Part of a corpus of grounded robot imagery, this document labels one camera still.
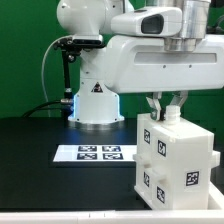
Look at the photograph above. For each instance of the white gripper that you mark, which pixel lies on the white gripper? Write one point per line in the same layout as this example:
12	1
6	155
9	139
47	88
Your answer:
134	64

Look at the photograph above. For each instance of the white door panel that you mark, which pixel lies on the white door panel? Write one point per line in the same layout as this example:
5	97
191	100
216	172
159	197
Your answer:
158	168
143	156

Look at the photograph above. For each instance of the white cabinet body box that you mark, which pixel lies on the white cabinet body box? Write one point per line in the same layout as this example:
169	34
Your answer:
189	159

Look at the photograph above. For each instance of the white door panel front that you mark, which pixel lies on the white door panel front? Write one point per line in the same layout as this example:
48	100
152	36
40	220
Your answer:
143	156

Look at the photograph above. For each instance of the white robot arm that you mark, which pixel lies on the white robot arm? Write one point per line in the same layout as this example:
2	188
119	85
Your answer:
95	104

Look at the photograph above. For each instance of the white marker sheet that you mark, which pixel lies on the white marker sheet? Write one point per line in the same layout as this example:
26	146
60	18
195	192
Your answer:
95	153

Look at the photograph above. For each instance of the white L-shaped fence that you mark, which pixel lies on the white L-shaped fence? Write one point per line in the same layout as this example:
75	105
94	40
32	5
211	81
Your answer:
214	215

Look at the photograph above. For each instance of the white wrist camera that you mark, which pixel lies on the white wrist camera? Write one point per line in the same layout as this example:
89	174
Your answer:
149	21

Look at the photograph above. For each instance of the black camera on stand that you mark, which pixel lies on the black camera on stand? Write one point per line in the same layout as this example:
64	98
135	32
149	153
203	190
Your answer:
70	50

